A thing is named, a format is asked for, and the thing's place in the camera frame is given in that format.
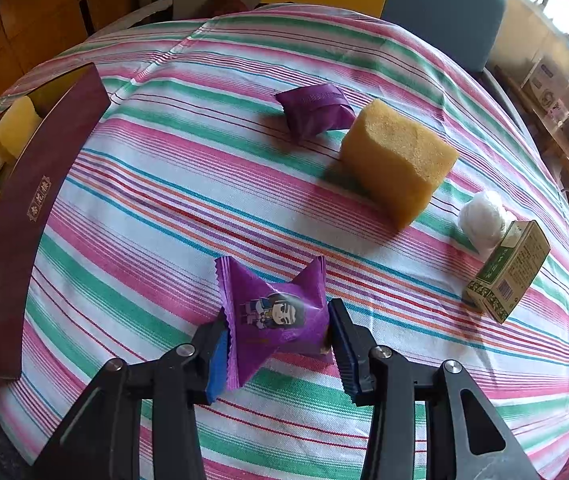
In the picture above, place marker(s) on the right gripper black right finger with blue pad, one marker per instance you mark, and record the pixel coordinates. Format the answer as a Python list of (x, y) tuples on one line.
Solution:
[(466, 436)]

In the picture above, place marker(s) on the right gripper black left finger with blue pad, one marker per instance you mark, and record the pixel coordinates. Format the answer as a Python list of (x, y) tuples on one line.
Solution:
[(99, 437)]

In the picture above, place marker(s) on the green white medicine box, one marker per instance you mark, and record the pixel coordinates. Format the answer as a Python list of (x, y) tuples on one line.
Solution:
[(510, 270)]

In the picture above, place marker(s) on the purple cartoon snack packet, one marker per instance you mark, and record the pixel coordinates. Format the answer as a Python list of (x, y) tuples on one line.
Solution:
[(268, 318)]

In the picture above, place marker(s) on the yellow sponge block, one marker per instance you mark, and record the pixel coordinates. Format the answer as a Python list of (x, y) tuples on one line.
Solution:
[(398, 162), (17, 125)]

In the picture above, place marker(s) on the white plastic wrapped ball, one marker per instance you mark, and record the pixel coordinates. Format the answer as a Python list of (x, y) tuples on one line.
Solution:
[(485, 221)]

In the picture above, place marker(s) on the maroon gold gift box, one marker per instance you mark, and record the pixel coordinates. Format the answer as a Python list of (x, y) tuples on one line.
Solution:
[(70, 106)]

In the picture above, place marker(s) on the striped pink green bedsheet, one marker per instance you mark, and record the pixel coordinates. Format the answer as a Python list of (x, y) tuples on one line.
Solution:
[(193, 161)]

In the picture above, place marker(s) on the white product box on desk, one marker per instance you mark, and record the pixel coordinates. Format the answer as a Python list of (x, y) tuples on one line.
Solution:
[(546, 83)]

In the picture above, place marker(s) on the blue upholstered chair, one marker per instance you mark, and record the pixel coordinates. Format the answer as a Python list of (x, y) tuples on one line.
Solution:
[(465, 30)]

